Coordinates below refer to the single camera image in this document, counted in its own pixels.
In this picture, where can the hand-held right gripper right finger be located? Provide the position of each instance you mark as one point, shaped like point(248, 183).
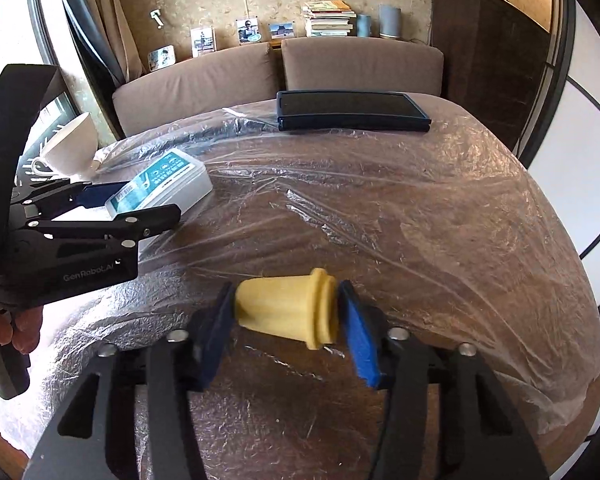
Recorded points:
point(362, 340)

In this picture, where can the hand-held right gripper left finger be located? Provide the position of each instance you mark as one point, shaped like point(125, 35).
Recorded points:
point(215, 340)

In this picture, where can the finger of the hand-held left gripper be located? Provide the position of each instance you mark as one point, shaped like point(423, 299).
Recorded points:
point(100, 194)
point(150, 220)

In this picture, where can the white floss pick box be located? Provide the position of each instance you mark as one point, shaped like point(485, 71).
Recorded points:
point(165, 180)

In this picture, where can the yellow plastic cup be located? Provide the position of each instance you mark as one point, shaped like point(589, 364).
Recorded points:
point(280, 307)

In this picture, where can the person's left hand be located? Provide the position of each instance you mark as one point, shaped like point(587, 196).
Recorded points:
point(27, 327)

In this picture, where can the white ceramic cup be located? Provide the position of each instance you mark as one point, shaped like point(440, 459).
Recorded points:
point(72, 147)

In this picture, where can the brown sofa cushion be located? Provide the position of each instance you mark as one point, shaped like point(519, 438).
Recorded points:
point(360, 67)
point(195, 90)

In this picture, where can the beige curtain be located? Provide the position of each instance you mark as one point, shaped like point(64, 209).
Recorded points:
point(122, 20)

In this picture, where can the dark curtain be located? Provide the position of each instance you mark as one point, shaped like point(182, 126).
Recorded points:
point(82, 15)

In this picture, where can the dark rectangular tray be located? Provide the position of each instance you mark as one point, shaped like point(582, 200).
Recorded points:
point(350, 110)

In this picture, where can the stack of books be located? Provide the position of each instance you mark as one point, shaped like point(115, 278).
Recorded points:
point(327, 20)

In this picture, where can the blue-grey cylinder container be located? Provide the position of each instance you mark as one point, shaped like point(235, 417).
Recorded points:
point(363, 26)

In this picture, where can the white paper sliding door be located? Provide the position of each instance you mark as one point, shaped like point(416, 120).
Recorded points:
point(595, 160)

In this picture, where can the dark wooden cabinet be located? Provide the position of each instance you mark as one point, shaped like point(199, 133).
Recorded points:
point(490, 60)

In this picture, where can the grey cylinder speaker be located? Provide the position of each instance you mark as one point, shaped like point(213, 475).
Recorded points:
point(390, 22)

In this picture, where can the rounded photo frame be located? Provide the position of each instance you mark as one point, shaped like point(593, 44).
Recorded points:
point(161, 58)

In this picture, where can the tall clear photo frame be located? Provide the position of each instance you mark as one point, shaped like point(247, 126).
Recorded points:
point(202, 42)

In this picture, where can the metal wall hook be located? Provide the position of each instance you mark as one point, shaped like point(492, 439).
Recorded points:
point(156, 17)

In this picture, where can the portrait photo frame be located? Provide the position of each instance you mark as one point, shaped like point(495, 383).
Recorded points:
point(248, 31)

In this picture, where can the building photo frame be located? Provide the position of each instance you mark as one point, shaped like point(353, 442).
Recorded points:
point(282, 31)

